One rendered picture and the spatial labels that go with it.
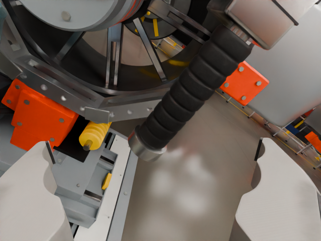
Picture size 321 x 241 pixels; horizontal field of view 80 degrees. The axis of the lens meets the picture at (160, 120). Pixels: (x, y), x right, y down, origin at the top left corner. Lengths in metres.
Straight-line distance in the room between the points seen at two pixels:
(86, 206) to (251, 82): 0.73
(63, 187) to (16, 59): 0.45
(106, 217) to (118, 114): 0.60
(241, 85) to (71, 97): 0.37
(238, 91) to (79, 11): 0.32
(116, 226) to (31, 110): 0.63
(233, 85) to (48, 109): 0.41
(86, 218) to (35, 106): 0.48
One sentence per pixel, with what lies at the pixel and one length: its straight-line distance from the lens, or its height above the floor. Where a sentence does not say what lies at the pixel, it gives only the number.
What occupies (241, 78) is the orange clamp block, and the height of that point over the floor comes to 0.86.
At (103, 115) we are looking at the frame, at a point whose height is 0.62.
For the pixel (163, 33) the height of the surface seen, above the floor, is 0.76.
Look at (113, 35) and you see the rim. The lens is 0.51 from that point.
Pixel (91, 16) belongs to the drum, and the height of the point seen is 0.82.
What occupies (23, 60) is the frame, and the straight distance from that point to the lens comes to 0.52.
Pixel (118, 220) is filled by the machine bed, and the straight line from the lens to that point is 0.99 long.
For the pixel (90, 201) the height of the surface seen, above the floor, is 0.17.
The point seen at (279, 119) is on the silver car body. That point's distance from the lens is 1.12.
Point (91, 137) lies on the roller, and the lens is 0.53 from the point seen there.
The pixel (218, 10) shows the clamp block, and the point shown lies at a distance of 0.19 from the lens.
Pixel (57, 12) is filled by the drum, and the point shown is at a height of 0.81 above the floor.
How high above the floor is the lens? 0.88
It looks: 27 degrees down
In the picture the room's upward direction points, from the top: 39 degrees clockwise
